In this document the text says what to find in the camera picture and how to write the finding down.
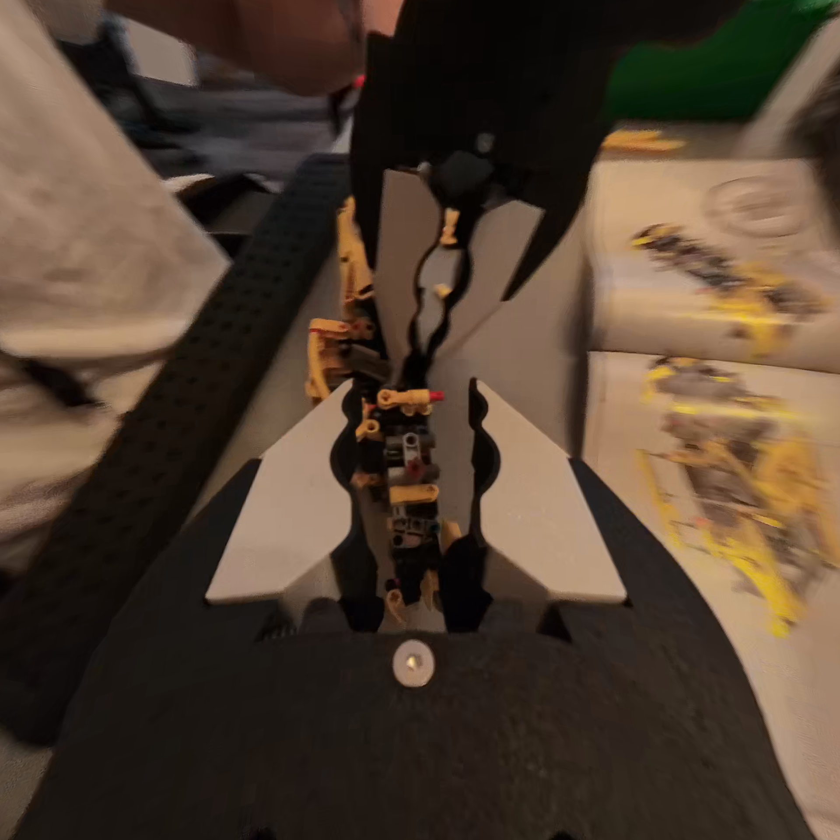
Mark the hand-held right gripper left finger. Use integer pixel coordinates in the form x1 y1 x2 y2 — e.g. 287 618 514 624
205 381 378 605

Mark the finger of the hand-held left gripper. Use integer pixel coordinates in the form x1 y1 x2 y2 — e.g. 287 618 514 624
376 168 442 382
423 199 547 368

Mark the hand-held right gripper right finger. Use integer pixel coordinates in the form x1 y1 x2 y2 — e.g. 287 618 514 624
469 378 630 614

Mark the yellow black brick car model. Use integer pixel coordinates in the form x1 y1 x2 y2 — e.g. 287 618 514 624
305 197 463 624

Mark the instruction booklet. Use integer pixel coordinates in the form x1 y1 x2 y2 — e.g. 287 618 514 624
584 157 840 840

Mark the green plastic bin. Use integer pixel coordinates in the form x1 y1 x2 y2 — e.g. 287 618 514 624
604 0 840 122

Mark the person's left forearm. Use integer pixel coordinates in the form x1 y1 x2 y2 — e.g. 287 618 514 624
105 0 368 96

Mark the grey desk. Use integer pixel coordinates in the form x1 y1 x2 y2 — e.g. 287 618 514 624
184 118 840 840

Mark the black dimpled chair armrest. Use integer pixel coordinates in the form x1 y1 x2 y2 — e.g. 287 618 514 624
0 154 352 746

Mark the long yellow brick beam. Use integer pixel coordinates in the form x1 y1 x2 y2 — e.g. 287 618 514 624
600 129 688 154

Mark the person in beige shirt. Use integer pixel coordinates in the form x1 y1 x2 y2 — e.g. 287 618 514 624
0 0 231 578

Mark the black strap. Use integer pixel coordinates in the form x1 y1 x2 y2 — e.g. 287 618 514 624
16 354 102 409

